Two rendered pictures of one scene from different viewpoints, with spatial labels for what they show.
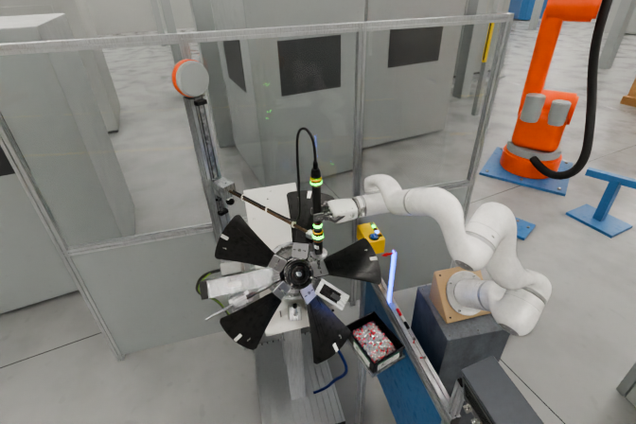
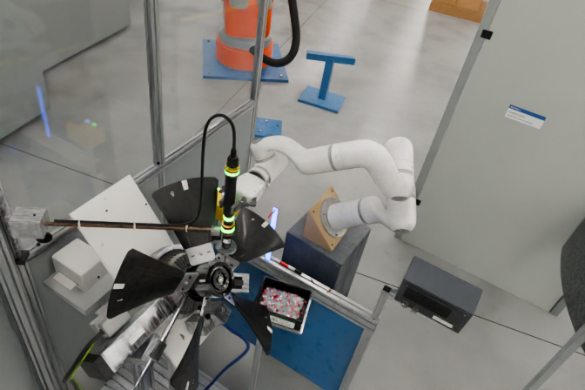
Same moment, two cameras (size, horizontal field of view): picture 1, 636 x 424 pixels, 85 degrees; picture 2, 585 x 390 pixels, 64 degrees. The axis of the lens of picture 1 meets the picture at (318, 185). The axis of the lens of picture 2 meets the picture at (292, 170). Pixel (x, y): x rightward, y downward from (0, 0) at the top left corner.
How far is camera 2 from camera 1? 0.85 m
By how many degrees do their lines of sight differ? 43
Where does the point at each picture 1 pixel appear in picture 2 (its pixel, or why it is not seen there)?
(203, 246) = not seen: outside the picture
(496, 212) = (406, 145)
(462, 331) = (345, 251)
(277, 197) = (117, 202)
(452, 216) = (387, 161)
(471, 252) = (407, 185)
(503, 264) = not seen: hidden behind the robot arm
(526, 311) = (412, 211)
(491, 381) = (426, 274)
